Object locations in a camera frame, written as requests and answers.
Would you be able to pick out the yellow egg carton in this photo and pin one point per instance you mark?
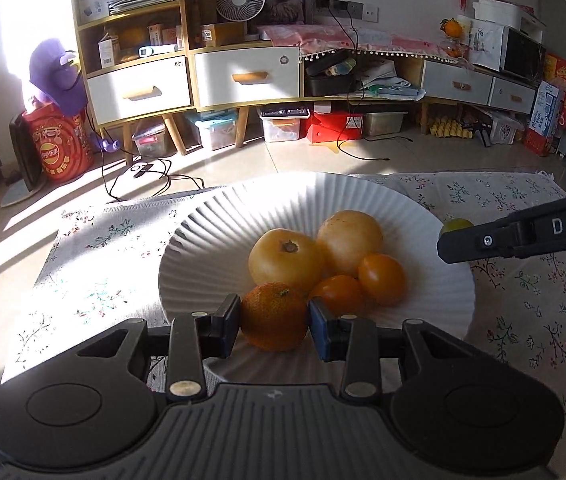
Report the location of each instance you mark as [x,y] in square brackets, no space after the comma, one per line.
[446,127]

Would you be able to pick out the purple plush toy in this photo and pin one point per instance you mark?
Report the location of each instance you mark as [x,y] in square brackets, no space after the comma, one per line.
[55,72]

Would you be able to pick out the orange fruit decoration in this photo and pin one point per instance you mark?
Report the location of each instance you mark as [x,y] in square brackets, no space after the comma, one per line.
[452,29]

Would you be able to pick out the left yellow apple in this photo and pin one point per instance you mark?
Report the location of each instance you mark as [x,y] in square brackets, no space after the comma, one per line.
[287,257]

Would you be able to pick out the orange tomato in bowl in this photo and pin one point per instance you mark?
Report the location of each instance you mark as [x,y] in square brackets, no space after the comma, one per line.
[383,278]
[342,295]

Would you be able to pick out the wooden shelf cabinet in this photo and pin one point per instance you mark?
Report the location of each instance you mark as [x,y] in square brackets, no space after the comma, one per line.
[161,59]

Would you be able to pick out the black floor heater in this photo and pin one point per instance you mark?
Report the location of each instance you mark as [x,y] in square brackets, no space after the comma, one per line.
[28,179]

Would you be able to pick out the left orange tomato in bowl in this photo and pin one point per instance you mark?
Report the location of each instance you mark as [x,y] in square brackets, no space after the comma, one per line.
[342,295]

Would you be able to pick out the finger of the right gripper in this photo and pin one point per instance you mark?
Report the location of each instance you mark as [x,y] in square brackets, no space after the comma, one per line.
[535,231]

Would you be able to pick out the right orange tomato in bowl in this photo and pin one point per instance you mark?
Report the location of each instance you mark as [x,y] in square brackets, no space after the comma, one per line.
[383,278]

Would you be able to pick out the red storage box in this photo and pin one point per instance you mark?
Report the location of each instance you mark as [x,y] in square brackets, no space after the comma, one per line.
[333,127]

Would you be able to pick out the red snack bag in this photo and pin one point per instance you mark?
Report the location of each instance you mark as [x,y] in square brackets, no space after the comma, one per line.
[61,142]

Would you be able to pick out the green tomato right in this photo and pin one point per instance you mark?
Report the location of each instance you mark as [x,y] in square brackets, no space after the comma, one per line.
[455,224]

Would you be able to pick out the white microwave oven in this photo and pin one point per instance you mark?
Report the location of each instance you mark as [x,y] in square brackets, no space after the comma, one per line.
[505,50]

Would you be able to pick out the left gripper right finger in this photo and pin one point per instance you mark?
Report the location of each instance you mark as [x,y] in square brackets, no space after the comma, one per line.
[350,340]

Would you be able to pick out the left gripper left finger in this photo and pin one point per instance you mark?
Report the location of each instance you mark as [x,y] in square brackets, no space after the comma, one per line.
[194,337]

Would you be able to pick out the clear storage bin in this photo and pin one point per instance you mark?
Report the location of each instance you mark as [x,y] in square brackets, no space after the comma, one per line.
[215,130]

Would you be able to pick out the rough tangerine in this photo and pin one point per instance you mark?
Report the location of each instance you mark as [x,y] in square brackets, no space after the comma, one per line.
[274,317]

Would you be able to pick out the pink lace cabinet cloth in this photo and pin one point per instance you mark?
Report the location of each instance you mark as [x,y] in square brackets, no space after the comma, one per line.
[316,40]

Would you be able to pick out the white ribbed fruit bowl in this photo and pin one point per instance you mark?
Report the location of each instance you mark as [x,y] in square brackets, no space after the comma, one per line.
[207,257]

